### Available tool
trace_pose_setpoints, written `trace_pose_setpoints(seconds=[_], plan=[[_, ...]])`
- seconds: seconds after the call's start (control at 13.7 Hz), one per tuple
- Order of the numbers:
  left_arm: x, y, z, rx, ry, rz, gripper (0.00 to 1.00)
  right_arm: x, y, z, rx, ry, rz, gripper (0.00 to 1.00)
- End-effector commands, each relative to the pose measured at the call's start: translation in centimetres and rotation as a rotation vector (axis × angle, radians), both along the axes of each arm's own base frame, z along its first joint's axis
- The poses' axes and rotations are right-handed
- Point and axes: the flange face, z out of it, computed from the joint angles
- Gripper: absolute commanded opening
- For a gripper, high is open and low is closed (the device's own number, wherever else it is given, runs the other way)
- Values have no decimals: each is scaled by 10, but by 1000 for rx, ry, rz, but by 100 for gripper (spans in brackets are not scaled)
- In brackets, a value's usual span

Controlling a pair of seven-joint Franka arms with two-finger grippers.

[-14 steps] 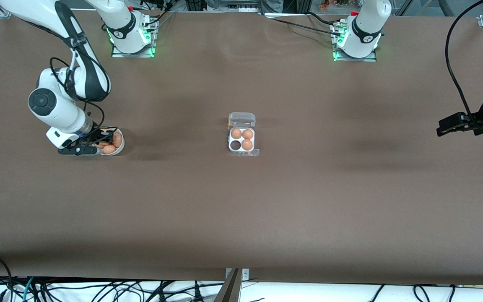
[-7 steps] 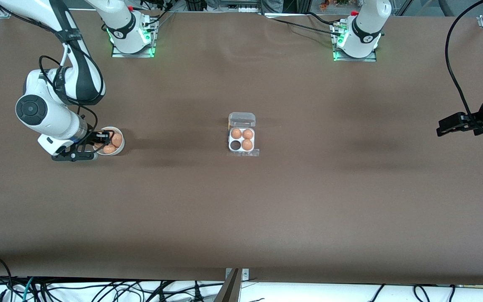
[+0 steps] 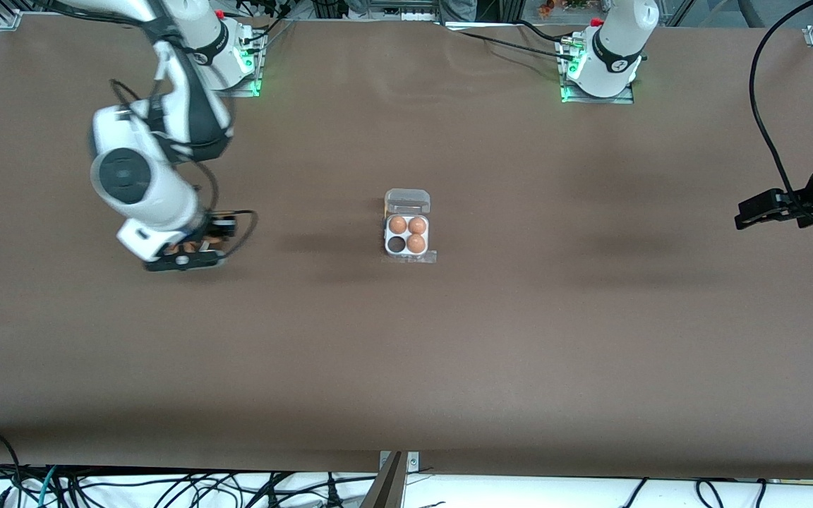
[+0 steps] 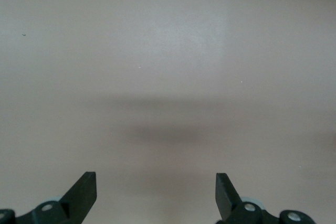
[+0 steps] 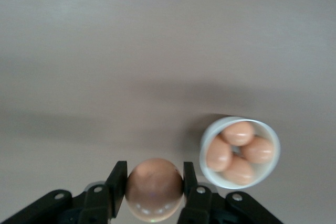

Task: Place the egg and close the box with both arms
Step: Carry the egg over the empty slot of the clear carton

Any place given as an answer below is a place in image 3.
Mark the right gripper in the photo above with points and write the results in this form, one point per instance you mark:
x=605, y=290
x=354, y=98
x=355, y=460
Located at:
x=221, y=227

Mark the clear plastic egg box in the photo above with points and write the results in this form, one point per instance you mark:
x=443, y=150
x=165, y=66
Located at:
x=406, y=201

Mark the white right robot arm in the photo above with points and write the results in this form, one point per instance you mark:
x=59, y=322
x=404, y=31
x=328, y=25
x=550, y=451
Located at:
x=135, y=176

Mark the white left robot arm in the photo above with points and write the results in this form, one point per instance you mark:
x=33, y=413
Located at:
x=615, y=49

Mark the grey clothed person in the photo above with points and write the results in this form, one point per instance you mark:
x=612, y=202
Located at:
x=457, y=8

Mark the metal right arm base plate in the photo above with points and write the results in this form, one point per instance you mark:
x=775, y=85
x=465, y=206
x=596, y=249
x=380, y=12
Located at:
x=255, y=88

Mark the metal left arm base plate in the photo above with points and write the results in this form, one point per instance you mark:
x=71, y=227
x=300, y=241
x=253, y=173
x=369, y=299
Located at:
x=624, y=99

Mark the small metal corner bracket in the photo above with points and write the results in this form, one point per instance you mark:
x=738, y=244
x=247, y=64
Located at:
x=8, y=20

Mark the silver bracket plate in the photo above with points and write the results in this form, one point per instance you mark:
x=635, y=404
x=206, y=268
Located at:
x=413, y=462

